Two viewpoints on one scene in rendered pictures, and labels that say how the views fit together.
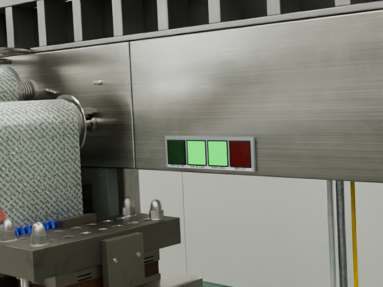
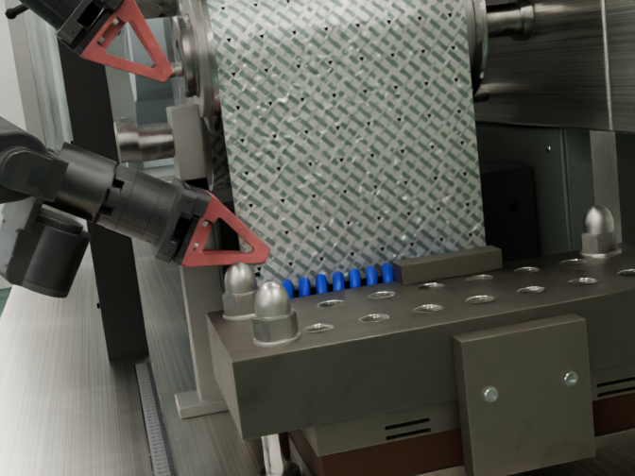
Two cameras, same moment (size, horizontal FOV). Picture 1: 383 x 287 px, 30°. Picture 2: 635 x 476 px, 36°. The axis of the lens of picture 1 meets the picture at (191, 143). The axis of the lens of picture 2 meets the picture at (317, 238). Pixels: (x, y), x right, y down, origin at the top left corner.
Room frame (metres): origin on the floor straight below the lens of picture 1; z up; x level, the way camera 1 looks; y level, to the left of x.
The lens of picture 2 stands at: (0.82, -0.13, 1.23)
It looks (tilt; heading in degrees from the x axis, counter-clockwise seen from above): 10 degrees down; 35
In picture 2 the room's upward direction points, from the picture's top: 7 degrees counter-clockwise
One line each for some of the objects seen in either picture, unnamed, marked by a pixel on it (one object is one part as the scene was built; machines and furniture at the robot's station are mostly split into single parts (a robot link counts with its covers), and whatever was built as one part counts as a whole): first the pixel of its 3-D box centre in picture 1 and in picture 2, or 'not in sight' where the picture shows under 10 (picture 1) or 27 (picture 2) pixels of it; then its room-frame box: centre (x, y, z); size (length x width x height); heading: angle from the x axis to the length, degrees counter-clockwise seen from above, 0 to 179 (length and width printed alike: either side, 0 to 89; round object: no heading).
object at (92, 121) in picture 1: (79, 123); (492, 21); (1.75, 0.27, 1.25); 0.07 x 0.04 x 0.04; 137
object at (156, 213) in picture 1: (156, 209); not in sight; (1.62, 0.09, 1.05); 0.04 x 0.04 x 0.04
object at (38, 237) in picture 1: (38, 233); (273, 311); (1.38, 0.31, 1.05); 0.04 x 0.04 x 0.04
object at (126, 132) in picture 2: not in sight; (127, 141); (1.50, 0.55, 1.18); 0.04 x 0.02 x 0.04; 47
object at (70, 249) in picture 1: (89, 242); (458, 327); (1.53, 0.23, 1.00); 0.40 x 0.16 x 0.06; 137
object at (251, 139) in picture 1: (207, 152); not in sight; (1.50, -0.03, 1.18); 0.25 x 0.01 x 0.07; 47
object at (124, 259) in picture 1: (124, 262); (525, 398); (1.48, 0.15, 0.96); 0.10 x 0.03 x 0.11; 137
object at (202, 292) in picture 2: not in sight; (184, 262); (1.53, 0.53, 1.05); 0.06 x 0.05 x 0.31; 137
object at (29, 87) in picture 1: (19, 93); not in sight; (1.92, 0.45, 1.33); 0.07 x 0.07 x 0.07; 47
